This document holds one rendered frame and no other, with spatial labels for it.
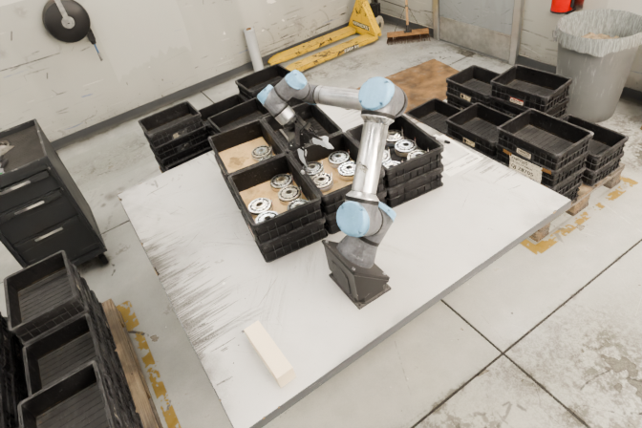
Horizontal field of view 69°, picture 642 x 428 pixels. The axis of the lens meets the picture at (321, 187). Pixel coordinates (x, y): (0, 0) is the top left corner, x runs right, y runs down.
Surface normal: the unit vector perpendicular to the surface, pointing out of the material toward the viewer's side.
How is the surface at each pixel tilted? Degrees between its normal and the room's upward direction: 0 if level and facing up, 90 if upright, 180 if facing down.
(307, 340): 0
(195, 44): 90
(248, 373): 0
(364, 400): 0
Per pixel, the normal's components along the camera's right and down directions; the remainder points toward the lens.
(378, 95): -0.49, -0.20
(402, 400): -0.16, -0.77
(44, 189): 0.54, 0.46
